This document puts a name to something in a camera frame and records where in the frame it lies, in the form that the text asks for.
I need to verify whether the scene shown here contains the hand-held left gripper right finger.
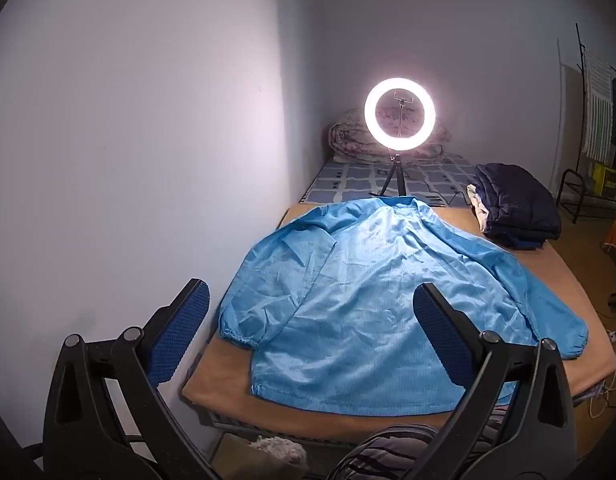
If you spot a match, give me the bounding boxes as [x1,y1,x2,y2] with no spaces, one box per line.
[408,282,579,480]

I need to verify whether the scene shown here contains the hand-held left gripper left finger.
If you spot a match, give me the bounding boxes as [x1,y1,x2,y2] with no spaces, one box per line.
[42,278,223,480]

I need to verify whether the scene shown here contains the blue jacket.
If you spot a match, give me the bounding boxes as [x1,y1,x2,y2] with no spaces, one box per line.
[218,196,588,417]

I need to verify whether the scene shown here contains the navy folded clothes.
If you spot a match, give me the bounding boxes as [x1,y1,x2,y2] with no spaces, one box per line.
[475,162,562,251]

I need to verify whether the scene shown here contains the white folded cloth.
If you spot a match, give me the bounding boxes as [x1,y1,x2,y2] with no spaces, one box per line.
[466,184,489,233]

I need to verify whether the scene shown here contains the person's striped clothing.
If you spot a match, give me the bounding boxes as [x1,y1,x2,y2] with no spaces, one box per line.
[328,424,488,480]

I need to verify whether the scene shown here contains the white fluffy cloth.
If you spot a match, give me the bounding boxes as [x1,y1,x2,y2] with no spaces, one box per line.
[250,435,309,467]

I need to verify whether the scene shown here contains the blue checked bedsheet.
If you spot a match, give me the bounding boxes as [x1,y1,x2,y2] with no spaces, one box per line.
[299,154,481,208]

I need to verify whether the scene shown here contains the black shoe rack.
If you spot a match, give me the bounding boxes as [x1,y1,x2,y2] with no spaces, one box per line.
[555,169,616,223]

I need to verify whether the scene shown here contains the floral folded quilt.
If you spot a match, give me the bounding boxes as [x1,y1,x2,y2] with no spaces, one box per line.
[329,108,453,165]

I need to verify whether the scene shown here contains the yellow box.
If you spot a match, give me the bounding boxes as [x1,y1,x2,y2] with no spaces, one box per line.
[592,162,616,196]

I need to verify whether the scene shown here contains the white striped towel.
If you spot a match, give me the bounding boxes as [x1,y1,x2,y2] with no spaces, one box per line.
[582,52,614,163]

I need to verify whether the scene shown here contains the black drying rack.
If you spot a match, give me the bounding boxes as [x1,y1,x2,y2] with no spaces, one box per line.
[555,22,616,171]

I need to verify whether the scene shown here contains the bed frame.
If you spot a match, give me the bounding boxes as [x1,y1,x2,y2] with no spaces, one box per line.
[203,407,513,448]

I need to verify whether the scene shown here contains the black ring light cable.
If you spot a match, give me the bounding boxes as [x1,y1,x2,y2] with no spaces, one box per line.
[405,180,472,207]

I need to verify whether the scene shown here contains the white cables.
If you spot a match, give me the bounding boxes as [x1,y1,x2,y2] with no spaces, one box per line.
[588,330,616,418]

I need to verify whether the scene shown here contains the ring light on black tripod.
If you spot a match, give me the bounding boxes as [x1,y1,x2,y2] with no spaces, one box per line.
[364,78,436,198]

